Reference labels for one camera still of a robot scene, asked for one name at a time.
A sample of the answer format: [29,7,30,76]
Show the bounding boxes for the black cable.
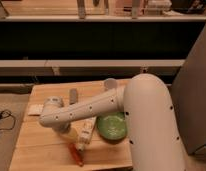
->
[0,108,17,131]

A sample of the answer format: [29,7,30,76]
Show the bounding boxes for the white sponge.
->
[28,104,43,116]

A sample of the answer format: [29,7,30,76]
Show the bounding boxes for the grey plastic cup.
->
[103,78,117,90]

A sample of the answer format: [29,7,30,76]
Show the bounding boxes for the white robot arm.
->
[39,73,186,171]

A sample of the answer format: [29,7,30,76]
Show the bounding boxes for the green plate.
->
[96,112,127,141]

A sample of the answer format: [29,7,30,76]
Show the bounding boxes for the yellow object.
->
[62,128,78,142]

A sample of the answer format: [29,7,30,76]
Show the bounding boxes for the white bottle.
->
[76,117,96,151]

